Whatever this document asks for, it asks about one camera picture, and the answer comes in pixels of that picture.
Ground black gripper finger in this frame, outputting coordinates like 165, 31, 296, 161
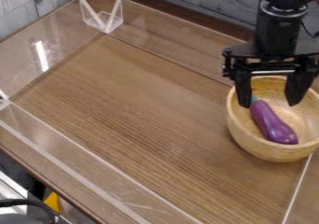
284, 66, 319, 106
234, 70, 252, 108

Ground black cable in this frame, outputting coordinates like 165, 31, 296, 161
0, 198, 59, 224

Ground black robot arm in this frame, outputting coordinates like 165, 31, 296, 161
221, 0, 319, 107

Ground brown wooden bowl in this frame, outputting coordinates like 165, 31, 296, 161
225, 76, 319, 162

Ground purple toy eggplant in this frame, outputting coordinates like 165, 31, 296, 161
249, 97, 298, 145

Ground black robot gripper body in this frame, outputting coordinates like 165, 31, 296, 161
221, 0, 319, 78

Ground clear acrylic corner bracket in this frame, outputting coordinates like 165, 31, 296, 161
78, 0, 122, 34

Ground clear acrylic table barrier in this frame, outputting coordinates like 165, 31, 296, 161
0, 91, 201, 224

